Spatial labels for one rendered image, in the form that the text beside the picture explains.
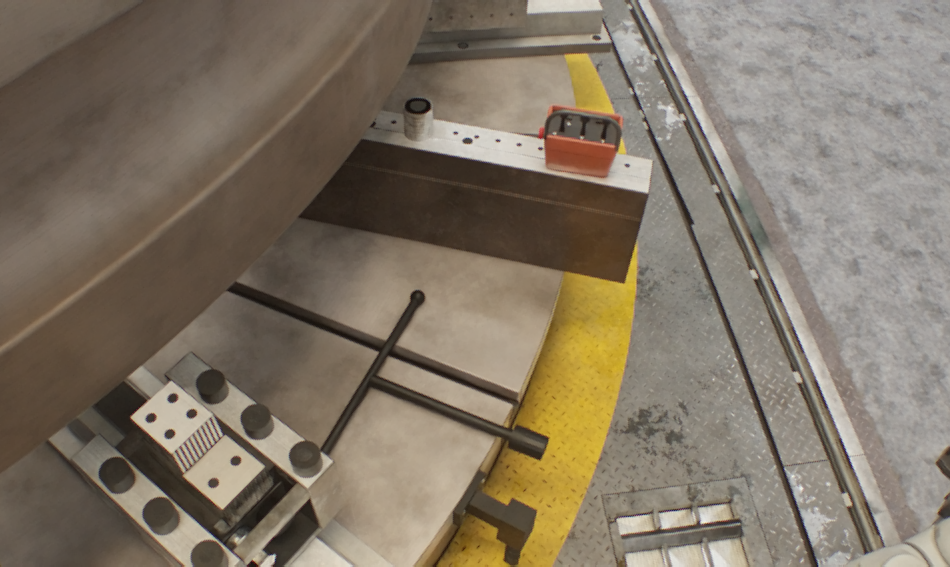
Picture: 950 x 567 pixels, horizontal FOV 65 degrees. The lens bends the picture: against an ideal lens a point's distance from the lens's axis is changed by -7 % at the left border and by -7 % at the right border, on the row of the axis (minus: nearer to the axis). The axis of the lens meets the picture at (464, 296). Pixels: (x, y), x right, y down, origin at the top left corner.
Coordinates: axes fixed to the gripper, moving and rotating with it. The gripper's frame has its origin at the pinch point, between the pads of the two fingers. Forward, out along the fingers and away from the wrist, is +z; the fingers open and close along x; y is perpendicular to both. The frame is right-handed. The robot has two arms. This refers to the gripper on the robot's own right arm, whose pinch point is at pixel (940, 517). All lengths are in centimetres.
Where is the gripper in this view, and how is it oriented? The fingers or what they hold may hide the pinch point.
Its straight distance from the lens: 187.9
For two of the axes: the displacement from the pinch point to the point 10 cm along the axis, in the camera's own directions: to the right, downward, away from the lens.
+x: 7.5, -5.1, 4.3
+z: -0.3, 6.2, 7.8
